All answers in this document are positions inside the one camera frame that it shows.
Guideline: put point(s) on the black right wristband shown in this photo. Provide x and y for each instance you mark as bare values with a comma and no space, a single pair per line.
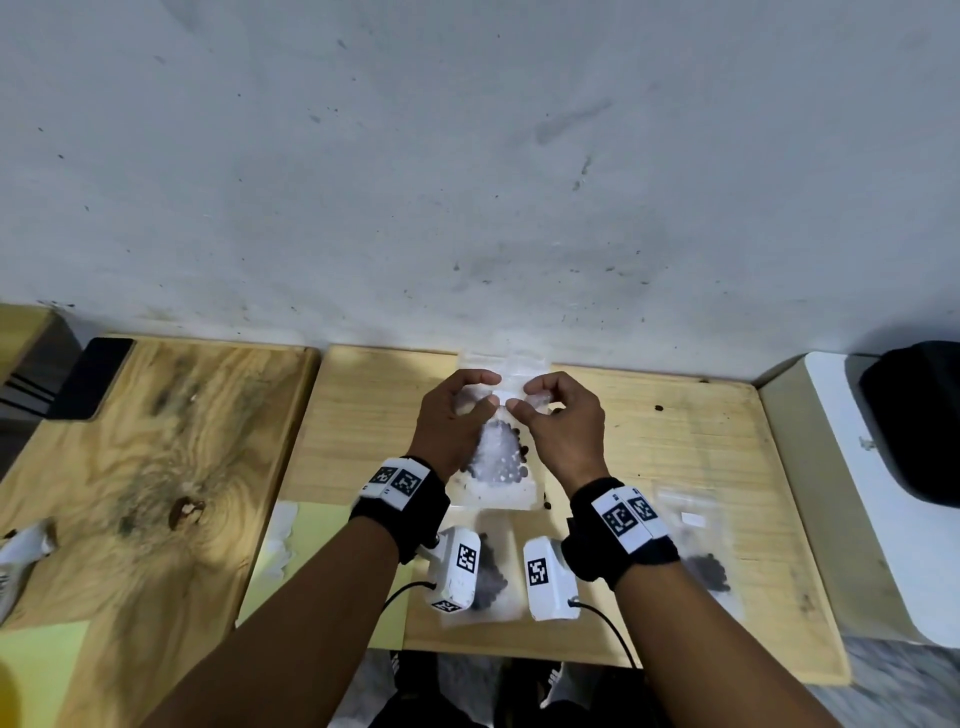
600,551

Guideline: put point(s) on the black bag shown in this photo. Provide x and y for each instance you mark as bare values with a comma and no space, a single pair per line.
919,420

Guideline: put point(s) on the person's left forearm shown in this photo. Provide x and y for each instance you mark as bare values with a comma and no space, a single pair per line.
285,637

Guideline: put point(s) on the person's legs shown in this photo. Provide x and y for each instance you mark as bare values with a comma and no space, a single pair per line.
517,697

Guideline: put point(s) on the black wristband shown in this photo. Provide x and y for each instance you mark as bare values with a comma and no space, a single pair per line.
600,551
409,514

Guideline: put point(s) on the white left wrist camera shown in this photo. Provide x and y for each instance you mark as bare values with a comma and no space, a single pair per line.
454,570

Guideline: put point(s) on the person's right hand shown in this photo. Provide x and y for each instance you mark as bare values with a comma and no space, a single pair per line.
570,435

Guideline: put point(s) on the white cabinet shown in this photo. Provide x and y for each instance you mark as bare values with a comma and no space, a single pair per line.
825,510

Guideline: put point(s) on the black flat phone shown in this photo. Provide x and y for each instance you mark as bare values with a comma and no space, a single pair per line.
90,379

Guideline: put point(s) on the person's right forearm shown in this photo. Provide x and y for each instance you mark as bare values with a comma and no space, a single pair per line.
712,652

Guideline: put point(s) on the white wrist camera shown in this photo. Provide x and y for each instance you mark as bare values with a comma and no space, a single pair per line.
547,581
454,570

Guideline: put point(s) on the yellow label backing sheet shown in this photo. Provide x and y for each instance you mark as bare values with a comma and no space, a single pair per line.
322,540

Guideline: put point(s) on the person's left hand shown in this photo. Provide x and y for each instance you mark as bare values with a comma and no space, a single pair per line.
439,427

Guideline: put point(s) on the dark grey furniture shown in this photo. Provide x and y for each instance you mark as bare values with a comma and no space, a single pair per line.
30,390

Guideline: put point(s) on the yellow paper sheet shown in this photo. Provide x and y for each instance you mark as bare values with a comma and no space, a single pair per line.
41,675

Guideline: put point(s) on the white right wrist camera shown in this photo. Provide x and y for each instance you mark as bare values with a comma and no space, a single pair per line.
547,581

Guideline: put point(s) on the black left wristband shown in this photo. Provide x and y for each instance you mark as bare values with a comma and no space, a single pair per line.
409,514

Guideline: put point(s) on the small clear plastic bag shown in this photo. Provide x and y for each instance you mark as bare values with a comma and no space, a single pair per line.
514,540
716,510
502,495

